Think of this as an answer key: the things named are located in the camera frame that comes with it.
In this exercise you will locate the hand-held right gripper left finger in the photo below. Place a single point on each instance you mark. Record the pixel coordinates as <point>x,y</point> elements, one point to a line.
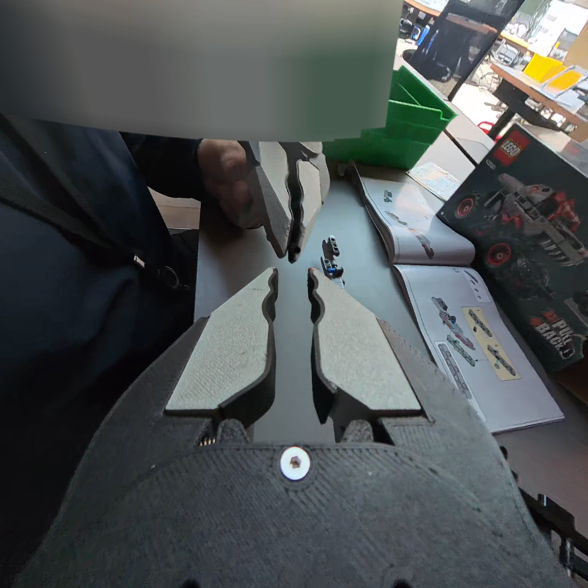
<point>229,353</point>

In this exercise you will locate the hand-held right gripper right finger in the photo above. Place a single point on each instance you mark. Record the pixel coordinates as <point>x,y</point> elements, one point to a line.
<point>358,358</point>

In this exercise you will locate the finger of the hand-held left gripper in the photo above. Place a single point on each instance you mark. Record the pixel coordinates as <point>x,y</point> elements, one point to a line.
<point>273,202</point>
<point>312,193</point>

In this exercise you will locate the grey lego sub-assembly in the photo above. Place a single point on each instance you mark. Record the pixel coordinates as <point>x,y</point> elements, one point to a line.
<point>331,257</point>

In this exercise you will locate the person's left forearm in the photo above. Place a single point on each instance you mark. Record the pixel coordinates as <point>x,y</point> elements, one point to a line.
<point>165,165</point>

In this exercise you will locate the lego instruction booklet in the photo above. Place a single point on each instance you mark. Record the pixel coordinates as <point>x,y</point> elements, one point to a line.
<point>459,330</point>

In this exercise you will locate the dark lego set box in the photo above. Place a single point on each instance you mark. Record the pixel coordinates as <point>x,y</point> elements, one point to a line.
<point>528,239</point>

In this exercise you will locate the person's left hand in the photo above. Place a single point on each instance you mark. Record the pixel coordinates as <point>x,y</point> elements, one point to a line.
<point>225,179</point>

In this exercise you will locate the stack of green plastic bins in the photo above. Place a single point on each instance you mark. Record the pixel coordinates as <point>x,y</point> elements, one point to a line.
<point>404,128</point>

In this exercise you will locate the white sticker sheet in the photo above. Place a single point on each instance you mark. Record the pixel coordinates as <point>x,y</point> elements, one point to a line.
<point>434,180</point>

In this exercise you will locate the brown wooden table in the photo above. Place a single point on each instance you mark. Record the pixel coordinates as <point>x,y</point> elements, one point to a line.
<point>523,82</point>

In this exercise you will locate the yellow plastic bin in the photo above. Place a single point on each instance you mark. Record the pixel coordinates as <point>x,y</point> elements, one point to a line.
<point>573,76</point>
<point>542,69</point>

